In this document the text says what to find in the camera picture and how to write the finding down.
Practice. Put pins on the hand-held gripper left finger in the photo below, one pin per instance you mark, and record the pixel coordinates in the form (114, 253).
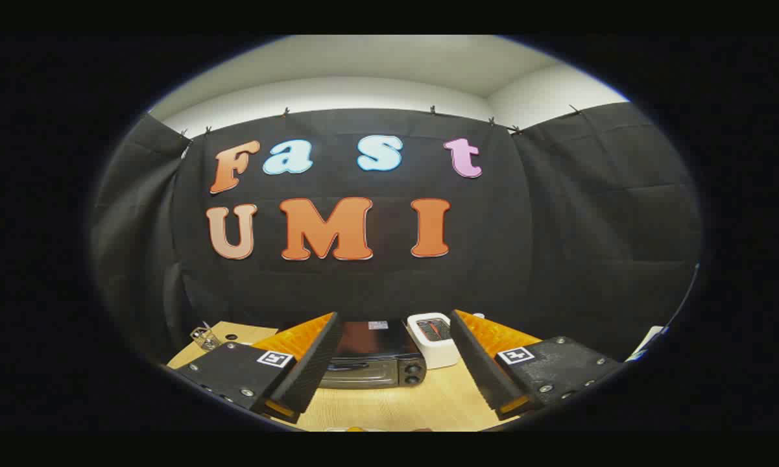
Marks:
(311, 363)

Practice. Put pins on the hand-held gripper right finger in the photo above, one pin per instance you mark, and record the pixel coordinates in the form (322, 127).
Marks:
(480, 363)

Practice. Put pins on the black toaster oven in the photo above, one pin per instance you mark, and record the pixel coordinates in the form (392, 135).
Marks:
(370, 366)

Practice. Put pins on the white pop-up toaster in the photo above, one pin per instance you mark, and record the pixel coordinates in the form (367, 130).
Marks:
(438, 355)

